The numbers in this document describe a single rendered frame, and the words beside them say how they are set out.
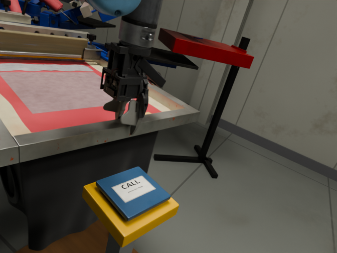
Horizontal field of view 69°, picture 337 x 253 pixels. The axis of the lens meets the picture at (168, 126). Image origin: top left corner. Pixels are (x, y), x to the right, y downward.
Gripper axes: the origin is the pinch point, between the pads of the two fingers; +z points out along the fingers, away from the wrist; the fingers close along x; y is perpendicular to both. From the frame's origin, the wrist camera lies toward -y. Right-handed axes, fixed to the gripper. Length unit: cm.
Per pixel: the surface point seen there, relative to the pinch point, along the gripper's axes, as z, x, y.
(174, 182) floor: 98, -46, -103
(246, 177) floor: 98, -15, -178
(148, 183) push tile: 1.1, 19.5, 9.1
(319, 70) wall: -9, -21, -268
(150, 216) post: 2.8, 24.7, 12.5
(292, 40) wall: -29, -58, -259
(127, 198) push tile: 1.1, 20.5, 14.6
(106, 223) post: 4.4, 20.9, 18.6
